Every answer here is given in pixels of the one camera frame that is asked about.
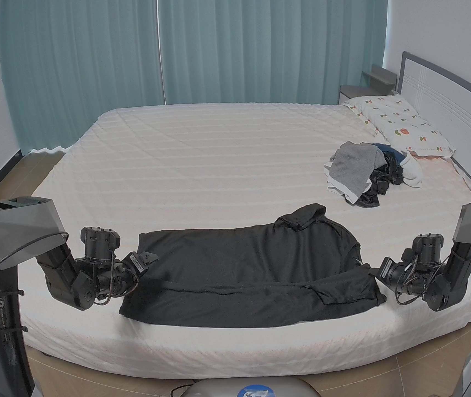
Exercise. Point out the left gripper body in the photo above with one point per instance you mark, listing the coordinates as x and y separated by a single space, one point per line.
136 265

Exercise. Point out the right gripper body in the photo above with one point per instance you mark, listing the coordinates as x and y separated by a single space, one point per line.
390 272

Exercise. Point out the black T-shirt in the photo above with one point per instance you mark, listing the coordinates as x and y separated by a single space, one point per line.
239 275

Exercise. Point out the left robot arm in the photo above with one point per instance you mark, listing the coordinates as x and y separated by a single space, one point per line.
20 225

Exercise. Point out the pile of clothes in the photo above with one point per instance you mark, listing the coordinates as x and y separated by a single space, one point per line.
355 168

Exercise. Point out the bed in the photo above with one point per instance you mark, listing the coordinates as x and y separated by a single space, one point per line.
219 159

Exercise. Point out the white printed pillow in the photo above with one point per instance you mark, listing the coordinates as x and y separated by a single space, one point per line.
400 122

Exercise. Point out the grey bedside table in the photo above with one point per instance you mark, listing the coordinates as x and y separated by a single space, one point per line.
378 79

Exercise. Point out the blue-green curtain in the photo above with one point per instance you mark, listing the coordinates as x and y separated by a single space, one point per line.
268 35
82 56

